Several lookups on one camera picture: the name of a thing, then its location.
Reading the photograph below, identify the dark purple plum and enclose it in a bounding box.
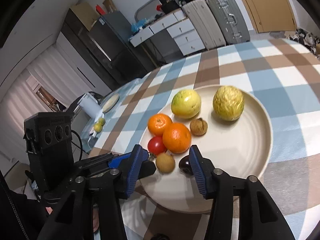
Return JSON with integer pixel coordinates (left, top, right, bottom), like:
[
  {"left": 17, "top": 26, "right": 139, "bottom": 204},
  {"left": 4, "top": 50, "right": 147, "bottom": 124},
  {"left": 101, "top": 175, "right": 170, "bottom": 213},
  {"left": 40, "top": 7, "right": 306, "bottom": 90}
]
[{"left": 178, "top": 155, "right": 193, "bottom": 176}]

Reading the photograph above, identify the red tomato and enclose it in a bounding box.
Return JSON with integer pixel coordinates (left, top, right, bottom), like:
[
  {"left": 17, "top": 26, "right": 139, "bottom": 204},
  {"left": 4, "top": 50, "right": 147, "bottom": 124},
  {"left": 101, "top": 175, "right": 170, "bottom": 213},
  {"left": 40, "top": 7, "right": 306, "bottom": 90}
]
[{"left": 148, "top": 136, "right": 167, "bottom": 156}]

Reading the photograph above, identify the brown kiwi fruit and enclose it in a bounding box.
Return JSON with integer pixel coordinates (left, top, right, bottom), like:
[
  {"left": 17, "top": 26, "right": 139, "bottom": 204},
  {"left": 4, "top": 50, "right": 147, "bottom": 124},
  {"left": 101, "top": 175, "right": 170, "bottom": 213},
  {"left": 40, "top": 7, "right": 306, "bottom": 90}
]
[{"left": 156, "top": 153, "right": 175, "bottom": 173}]

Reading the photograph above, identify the orange tangerine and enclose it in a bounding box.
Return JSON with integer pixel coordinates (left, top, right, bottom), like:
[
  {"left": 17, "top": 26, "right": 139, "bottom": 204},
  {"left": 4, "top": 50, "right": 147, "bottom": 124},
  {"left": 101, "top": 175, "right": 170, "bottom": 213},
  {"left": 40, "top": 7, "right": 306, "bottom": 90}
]
[
  {"left": 148, "top": 113, "right": 172, "bottom": 136},
  {"left": 162, "top": 122, "right": 191, "bottom": 154}
]

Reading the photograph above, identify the brown walnut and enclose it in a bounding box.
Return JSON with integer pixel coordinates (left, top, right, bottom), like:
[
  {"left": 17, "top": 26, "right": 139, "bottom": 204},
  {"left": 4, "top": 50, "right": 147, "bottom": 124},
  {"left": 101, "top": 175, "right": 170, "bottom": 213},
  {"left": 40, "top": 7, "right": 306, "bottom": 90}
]
[{"left": 189, "top": 118, "right": 208, "bottom": 136}]

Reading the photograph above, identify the smooth yellow-green citrus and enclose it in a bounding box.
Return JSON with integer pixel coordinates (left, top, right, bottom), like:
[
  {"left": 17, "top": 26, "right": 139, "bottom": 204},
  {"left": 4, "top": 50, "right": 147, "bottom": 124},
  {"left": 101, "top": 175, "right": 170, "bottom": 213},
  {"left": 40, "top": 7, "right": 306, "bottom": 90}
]
[{"left": 171, "top": 89, "right": 201, "bottom": 119}]

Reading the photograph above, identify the wrinkled yellow-green citrus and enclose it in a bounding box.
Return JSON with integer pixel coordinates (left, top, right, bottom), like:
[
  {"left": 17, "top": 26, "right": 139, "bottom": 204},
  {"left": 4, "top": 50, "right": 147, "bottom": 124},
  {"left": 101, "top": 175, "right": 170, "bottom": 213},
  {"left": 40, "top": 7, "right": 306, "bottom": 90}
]
[{"left": 213, "top": 86, "right": 245, "bottom": 121}]

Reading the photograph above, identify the left hand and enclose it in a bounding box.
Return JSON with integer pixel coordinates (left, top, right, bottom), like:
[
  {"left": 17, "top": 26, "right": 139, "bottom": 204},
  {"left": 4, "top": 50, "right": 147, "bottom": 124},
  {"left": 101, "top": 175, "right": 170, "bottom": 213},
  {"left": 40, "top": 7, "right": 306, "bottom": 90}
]
[{"left": 44, "top": 202, "right": 101, "bottom": 234}]

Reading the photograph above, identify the yellow-green fruit side table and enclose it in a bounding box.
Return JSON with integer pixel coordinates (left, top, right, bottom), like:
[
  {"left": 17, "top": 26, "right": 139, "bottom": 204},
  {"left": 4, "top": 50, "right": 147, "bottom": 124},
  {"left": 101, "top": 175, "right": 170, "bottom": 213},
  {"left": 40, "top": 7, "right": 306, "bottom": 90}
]
[{"left": 93, "top": 118, "right": 106, "bottom": 133}]

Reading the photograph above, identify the cream round plate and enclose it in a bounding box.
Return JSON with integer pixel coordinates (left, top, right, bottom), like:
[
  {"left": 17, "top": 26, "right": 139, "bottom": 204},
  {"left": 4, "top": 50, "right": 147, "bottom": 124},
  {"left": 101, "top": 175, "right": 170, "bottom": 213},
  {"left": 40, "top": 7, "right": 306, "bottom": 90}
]
[{"left": 140, "top": 85, "right": 273, "bottom": 213}]

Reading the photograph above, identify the small beige plate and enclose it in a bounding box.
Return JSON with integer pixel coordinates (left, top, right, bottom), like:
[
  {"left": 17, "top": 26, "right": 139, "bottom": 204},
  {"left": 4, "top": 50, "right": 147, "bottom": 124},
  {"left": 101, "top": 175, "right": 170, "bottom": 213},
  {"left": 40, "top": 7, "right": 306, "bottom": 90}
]
[{"left": 102, "top": 94, "right": 119, "bottom": 113}]

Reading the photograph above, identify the dark refrigerator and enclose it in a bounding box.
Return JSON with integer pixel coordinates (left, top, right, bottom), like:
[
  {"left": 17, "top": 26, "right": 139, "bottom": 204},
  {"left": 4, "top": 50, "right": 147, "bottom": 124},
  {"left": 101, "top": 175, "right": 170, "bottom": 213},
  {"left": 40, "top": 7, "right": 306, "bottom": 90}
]
[{"left": 61, "top": 9, "right": 155, "bottom": 90}]

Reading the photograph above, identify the checkered tablecloth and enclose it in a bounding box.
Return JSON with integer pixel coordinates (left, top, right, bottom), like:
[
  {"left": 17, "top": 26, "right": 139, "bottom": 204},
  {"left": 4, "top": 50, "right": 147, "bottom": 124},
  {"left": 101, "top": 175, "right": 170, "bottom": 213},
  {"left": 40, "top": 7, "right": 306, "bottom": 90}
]
[{"left": 90, "top": 39, "right": 319, "bottom": 239}]

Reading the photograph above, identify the white desk with drawers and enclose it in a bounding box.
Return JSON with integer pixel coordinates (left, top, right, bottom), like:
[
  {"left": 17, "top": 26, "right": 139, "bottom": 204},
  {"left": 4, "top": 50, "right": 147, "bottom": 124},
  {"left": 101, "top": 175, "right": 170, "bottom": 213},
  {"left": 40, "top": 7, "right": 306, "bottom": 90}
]
[{"left": 130, "top": 9, "right": 205, "bottom": 56}]

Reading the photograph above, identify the silver suitcase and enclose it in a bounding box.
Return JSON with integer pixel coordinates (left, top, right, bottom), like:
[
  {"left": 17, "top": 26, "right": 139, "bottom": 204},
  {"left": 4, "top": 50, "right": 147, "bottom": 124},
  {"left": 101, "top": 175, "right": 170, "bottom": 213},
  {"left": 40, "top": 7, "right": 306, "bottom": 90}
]
[{"left": 207, "top": 0, "right": 250, "bottom": 44}]

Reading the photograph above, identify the beige suitcase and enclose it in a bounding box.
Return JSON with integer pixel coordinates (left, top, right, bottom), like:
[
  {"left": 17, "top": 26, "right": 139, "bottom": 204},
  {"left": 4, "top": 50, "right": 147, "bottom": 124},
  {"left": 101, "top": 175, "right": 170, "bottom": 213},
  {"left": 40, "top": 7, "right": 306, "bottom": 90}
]
[{"left": 182, "top": 0, "right": 226, "bottom": 50}]

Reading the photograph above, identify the wooden door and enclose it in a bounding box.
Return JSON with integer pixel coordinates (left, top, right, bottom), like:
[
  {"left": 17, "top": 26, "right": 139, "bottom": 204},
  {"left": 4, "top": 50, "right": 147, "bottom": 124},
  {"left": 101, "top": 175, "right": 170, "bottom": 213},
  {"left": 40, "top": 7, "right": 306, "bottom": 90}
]
[{"left": 242, "top": 0, "right": 297, "bottom": 33}]

